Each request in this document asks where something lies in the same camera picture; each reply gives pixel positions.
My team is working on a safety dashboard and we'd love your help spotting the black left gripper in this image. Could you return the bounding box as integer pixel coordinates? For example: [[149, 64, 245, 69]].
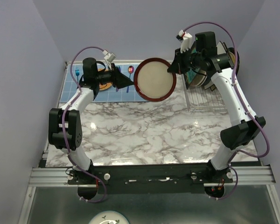
[[95, 63, 134, 89]]

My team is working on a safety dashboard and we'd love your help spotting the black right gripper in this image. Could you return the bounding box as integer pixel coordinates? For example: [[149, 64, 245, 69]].
[[167, 46, 203, 75]]

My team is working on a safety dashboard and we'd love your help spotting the red rimmed round plate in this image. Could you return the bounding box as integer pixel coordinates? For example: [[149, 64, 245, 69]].
[[133, 57, 177, 102]]

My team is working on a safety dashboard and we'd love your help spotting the black teal square plate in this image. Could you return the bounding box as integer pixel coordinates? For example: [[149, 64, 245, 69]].
[[184, 42, 196, 89]]

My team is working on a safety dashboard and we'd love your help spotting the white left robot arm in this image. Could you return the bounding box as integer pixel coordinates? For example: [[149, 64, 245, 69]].
[[48, 57, 134, 184]]

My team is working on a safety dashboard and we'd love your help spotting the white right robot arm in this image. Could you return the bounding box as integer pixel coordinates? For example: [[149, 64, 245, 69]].
[[168, 30, 266, 183]]

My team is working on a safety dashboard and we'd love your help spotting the iridescent knife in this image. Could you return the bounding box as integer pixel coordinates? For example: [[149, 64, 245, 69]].
[[116, 66, 121, 92]]

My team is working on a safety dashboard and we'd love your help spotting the iridescent spoon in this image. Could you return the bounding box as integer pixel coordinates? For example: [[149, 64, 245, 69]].
[[126, 65, 134, 93]]

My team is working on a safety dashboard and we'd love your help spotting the woven wicker round trivet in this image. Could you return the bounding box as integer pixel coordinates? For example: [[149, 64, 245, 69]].
[[98, 68, 112, 91]]

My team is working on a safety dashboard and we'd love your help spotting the beige floral round plate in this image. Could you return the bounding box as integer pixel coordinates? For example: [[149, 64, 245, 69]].
[[190, 70, 207, 88]]

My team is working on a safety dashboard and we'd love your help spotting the blue fork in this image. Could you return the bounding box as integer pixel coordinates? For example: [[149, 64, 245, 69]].
[[75, 68, 80, 83]]

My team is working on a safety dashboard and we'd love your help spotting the blue grid placemat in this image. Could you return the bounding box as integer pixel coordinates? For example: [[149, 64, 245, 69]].
[[60, 63, 147, 105]]

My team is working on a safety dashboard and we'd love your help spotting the cream square dark-rimmed plate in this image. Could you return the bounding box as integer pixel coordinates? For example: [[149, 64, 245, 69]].
[[224, 45, 231, 54]]

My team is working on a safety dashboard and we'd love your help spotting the yellow round plate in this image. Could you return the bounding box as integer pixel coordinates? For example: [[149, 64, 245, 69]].
[[230, 52, 239, 68]]

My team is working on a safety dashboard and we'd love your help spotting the dark olive round plate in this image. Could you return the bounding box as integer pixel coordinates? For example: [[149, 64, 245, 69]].
[[227, 47, 239, 70]]

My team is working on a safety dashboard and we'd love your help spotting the white floral plate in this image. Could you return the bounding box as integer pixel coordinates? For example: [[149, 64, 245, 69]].
[[89, 210, 130, 224]]

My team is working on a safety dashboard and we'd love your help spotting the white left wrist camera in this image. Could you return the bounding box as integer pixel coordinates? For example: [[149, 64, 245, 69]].
[[103, 50, 116, 69]]

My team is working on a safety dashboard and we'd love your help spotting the wire dish rack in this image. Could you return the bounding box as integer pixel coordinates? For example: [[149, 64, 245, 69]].
[[182, 69, 227, 113]]

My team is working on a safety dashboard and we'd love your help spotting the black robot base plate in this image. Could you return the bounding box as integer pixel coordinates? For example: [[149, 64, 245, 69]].
[[68, 163, 233, 195]]

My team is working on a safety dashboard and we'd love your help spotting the aluminium frame rail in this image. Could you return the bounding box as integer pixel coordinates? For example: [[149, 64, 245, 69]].
[[28, 166, 276, 187]]

